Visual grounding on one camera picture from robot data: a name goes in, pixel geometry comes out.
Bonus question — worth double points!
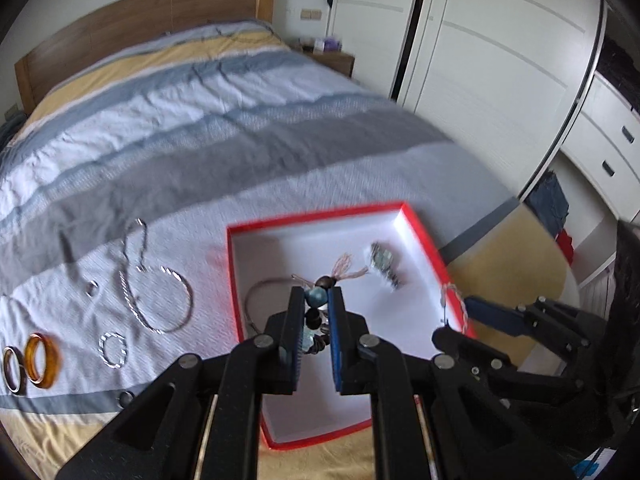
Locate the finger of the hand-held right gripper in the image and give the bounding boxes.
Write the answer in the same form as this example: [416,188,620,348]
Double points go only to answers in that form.
[431,325,583,407]
[464,295,592,357]

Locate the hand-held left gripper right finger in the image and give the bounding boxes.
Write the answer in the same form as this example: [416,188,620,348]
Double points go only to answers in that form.
[328,287,576,480]

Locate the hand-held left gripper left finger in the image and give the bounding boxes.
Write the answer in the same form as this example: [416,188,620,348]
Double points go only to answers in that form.
[55,285,306,480]

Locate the red white twisted cord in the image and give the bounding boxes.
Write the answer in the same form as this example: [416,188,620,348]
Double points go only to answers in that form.
[439,282,477,333]

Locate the dark beaded bracelet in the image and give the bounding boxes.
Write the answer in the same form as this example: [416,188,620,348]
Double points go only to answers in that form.
[290,254,372,358]

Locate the thin grey bangle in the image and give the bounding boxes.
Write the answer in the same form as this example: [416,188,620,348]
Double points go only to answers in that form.
[244,276,302,337]

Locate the small silver watch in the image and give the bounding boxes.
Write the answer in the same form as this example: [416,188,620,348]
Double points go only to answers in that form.
[369,241,404,292]

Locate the red jewelry box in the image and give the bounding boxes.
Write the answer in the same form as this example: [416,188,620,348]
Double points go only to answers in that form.
[226,201,480,451]

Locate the large twisted silver bangle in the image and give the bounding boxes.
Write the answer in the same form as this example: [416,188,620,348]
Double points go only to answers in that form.
[119,264,195,335]

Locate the silver chain necklace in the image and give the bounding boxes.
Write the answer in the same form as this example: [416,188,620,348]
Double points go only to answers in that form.
[119,217,152,275]

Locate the small twisted silver hoop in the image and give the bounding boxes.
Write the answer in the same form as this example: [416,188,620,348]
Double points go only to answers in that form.
[98,330,128,369]

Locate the amber bangle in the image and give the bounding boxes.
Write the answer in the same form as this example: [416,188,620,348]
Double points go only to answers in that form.
[24,333,62,390]

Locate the dark silver-lined bangle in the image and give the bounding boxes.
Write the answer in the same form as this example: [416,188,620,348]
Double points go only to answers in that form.
[1,345,29,394]

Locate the red cloth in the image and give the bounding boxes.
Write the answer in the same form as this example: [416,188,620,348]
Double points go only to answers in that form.
[555,229,577,264]

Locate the folded blue jeans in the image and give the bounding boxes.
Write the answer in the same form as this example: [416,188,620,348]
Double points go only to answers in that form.
[524,170,572,237]

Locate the white drawer unit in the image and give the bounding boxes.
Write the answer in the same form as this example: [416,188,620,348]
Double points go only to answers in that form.
[559,71,640,222]

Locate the bed with striped cover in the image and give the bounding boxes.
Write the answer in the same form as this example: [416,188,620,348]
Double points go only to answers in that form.
[0,20,581,480]

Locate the white sliding wardrobe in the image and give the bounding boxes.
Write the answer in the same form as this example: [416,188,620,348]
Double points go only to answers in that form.
[327,0,608,202]

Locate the wooden nightstand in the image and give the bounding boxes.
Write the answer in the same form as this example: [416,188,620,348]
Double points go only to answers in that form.
[304,49,356,79]

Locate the blue grey blanket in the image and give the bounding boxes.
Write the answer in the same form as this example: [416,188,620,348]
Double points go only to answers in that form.
[0,111,24,147]

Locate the wooden headboard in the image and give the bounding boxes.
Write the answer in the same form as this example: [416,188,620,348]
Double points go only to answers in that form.
[14,0,277,111]

